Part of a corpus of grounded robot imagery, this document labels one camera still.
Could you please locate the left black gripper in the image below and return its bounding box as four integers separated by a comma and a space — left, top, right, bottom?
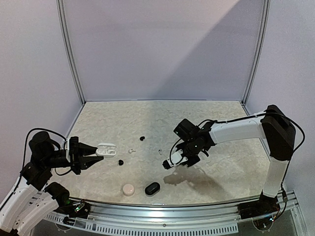
43, 142, 103, 175

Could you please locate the white charging case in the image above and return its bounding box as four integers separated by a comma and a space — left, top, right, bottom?
95, 143, 117, 158

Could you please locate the pink charging case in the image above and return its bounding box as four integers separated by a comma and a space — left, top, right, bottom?
122, 183, 135, 196

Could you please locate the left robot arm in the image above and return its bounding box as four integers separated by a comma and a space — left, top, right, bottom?
0, 128, 104, 236

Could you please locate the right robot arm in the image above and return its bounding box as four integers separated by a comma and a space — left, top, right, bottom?
163, 105, 296, 214

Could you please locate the black charging case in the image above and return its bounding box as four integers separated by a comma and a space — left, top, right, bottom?
145, 182, 160, 196

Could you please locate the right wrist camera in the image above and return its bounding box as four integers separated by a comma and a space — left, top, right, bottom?
162, 149, 188, 170

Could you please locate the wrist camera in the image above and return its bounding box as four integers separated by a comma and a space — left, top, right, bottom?
162, 149, 188, 170
64, 139, 70, 162

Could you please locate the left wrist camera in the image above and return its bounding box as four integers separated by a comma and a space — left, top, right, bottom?
64, 139, 70, 162

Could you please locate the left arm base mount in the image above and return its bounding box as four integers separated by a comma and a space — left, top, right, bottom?
54, 195, 91, 219

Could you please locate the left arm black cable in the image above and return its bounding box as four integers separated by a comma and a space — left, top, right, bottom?
19, 127, 67, 177

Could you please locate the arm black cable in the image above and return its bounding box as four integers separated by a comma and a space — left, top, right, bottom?
19, 127, 67, 177
169, 110, 307, 197

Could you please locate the aluminium front rail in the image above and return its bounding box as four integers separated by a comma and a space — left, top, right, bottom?
30, 192, 308, 236

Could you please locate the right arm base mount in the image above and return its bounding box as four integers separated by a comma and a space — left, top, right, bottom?
237, 192, 288, 221

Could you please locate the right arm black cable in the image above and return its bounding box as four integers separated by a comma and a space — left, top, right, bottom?
169, 110, 307, 197

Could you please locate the right aluminium frame post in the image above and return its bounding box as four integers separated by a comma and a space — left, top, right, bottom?
241, 0, 271, 107

